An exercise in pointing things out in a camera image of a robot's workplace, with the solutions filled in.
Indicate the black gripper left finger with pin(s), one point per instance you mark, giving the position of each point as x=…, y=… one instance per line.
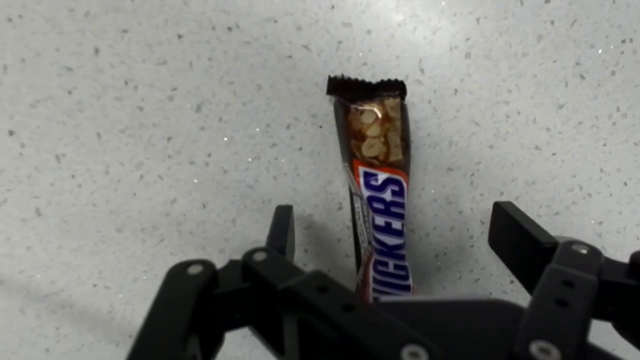
x=293, y=301

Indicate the snickers bar brown wrapper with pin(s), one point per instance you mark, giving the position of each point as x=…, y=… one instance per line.
x=382, y=201

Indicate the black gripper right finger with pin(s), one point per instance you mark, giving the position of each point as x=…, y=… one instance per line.
x=567, y=286

